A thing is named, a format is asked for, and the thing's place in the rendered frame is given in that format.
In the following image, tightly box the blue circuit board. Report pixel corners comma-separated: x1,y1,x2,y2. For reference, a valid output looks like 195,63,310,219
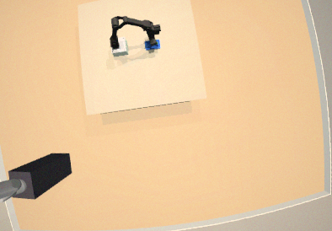
145,40,160,51

